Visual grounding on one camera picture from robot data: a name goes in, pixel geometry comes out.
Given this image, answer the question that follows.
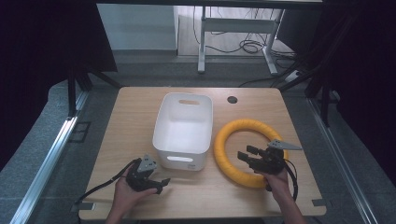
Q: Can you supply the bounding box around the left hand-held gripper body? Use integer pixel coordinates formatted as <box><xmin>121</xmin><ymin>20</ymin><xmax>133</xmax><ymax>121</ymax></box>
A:
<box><xmin>125</xmin><ymin>154</ymin><xmax>164</xmax><ymax>192</ymax></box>

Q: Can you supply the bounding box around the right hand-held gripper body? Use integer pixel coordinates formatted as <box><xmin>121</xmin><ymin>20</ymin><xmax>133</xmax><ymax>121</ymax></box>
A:
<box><xmin>255</xmin><ymin>138</ymin><xmax>304</xmax><ymax>175</ymax></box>

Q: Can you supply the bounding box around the yellow foam ring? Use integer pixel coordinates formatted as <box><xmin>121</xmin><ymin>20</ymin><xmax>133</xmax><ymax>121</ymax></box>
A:
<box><xmin>213</xmin><ymin>118</ymin><xmax>290</xmax><ymax>189</ymax></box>

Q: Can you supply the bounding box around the white plastic storage bin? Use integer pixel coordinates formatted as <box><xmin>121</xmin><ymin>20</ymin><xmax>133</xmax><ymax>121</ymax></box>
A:
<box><xmin>151</xmin><ymin>91</ymin><xmax>214</xmax><ymax>172</ymax></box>

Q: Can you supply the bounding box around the person's left hand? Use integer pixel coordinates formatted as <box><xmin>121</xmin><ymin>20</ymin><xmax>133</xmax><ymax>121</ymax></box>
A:
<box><xmin>112</xmin><ymin>173</ymin><xmax>159</xmax><ymax>216</ymax></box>

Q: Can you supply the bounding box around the person's right hand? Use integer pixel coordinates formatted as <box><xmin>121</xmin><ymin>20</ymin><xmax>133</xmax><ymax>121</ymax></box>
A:
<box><xmin>262</xmin><ymin>167</ymin><xmax>291</xmax><ymax>203</ymax></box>

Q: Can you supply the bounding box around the white power strip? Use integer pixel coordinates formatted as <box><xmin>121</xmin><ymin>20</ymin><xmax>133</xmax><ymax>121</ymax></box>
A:
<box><xmin>284</xmin><ymin>69</ymin><xmax>304</xmax><ymax>84</ymax></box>

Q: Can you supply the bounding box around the black metal stand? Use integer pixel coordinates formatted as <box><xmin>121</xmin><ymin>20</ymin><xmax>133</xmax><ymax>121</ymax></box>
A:
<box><xmin>66</xmin><ymin>63</ymin><xmax>123</xmax><ymax>119</ymax></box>
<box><xmin>278</xmin><ymin>12</ymin><xmax>359</xmax><ymax>128</ymax></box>

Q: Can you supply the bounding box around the black curtain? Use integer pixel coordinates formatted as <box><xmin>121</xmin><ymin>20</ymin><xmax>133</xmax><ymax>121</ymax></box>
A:
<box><xmin>0</xmin><ymin>0</ymin><xmax>119</xmax><ymax>173</ymax></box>
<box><xmin>276</xmin><ymin>0</ymin><xmax>396</xmax><ymax>180</ymax></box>

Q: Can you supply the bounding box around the white cabinet panel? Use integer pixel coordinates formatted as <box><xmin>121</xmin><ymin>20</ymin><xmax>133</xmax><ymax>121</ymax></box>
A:
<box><xmin>96</xmin><ymin>3</ymin><xmax>179</xmax><ymax>51</ymax></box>

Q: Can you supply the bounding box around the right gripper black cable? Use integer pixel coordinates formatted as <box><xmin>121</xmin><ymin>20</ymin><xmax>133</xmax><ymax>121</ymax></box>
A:
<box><xmin>283</xmin><ymin>158</ymin><xmax>299</xmax><ymax>202</ymax></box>

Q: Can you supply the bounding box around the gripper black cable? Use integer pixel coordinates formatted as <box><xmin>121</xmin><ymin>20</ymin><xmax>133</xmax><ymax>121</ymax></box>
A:
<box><xmin>74</xmin><ymin>158</ymin><xmax>143</xmax><ymax>206</ymax></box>
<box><xmin>283</xmin><ymin>158</ymin><xmax>299</xmax><ymax>202</ymax></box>

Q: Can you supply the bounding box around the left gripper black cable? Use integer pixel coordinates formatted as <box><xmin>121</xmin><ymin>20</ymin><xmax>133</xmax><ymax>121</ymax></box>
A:
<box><xmin>74</xmin><ymin>158</ymin><xmax>143</xmax><ymax>206</ymax></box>

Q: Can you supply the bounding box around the aluminium floor rail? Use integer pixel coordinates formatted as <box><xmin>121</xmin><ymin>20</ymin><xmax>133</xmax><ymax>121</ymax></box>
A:
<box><xmin>306</xmin><ymin>92</ymin><xmax>380</xmax><ymax>224</ymax></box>
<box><xmin>8</xmin><ymin>90</ymin><xmax>92</xmax><ymax>224</ymax></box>

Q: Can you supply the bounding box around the tangle of black floor cables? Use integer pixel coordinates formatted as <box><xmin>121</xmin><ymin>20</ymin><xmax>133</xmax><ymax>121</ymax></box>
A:
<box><xmin>191</xmin><ymin>6</ymin><xmax>297</xmax><ymax>64</ymax></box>

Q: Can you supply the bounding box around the white metal desk frame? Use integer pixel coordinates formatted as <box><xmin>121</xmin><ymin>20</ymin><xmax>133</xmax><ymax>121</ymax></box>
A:
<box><xmin>197</xmin><ymin>5</ymin><xmax>286</xmax><ymax>77</ymax></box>

